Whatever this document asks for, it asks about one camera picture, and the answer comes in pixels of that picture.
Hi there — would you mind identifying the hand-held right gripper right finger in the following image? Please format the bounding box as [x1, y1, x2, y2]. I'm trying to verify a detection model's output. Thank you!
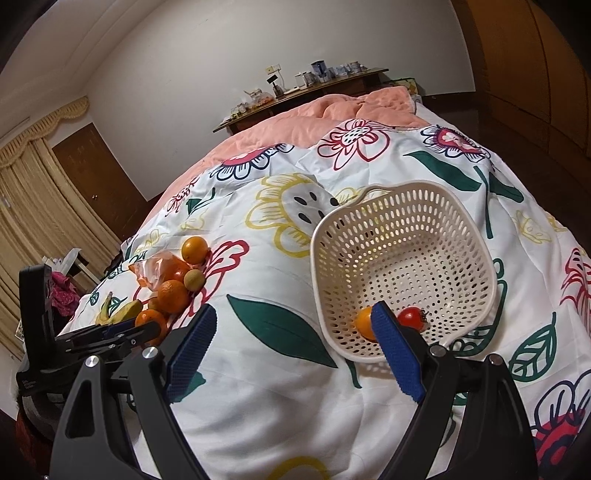
[370, 302, 539, 480]

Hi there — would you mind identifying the small yellow banana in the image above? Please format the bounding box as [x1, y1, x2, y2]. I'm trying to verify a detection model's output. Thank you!
[95, 295, 116, 325]

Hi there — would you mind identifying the clear orange plastic bag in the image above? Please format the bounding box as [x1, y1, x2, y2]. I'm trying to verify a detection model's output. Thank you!
[128, 253, 191, 303]

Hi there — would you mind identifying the brown wooden wardrobe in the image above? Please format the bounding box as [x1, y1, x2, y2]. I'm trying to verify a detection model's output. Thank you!
[455, 0, 591, 195]

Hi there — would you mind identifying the beige curtain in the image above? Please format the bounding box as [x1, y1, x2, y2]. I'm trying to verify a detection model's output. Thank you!
[0, 97, 121, 361]

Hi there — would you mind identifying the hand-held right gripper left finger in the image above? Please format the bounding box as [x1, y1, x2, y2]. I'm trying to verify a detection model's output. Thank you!
[48, 305, 218, 480]

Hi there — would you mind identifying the red tomato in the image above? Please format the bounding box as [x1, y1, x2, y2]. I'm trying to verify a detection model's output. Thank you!
[397, 307, 428, 332]

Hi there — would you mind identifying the brown wooden door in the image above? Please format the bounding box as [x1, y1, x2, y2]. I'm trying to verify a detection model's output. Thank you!
[52, 122, 148, 243]

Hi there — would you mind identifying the cream perforated plastic basket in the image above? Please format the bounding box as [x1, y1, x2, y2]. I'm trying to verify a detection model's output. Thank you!
[310, 181, 498, 363]

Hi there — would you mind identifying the pink cloth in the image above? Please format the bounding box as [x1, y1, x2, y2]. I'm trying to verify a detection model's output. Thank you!
[50, 271, 79, 319]

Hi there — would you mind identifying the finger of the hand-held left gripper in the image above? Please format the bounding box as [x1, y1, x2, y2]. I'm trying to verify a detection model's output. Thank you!
[54, 322, 139, 347]
[69, 323, 160, 365]

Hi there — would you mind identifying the white stand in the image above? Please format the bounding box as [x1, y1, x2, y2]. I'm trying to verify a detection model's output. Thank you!
[41, 249, 100, 282]

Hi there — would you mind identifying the large yellow banana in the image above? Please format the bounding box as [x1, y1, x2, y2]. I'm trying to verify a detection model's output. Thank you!
[107, 301, 141, 325]

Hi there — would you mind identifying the wooden headboard shelf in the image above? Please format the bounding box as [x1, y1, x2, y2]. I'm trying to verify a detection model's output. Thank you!
[212, 67, 389, 134]

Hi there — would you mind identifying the yellowish orange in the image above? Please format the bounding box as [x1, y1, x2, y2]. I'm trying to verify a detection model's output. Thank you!
[181, 236, 209, 265]

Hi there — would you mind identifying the pink quilt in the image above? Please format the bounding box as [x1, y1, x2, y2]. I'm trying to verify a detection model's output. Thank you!
[164, 85, 430, 213]

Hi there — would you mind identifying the white floral blanket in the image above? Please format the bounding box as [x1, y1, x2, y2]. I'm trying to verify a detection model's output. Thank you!
[55, 117, 591, 480]

